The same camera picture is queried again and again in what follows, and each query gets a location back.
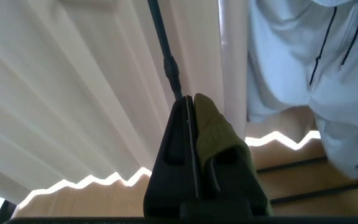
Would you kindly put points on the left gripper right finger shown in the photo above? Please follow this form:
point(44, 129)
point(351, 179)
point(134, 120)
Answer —
point(235, 186)

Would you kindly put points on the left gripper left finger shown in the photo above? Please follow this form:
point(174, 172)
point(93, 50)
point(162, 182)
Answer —
point(172, 180)

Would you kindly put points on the green garment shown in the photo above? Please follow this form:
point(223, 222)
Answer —
point(213, 130)

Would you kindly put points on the black clothes rack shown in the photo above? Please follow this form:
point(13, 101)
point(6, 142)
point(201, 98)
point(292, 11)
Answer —
point(169, 67)

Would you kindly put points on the pale grey shorts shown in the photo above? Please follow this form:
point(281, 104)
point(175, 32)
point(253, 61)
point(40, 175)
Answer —
point(284, 56)

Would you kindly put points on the beige curtain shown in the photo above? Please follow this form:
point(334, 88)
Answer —
point(57, 77)

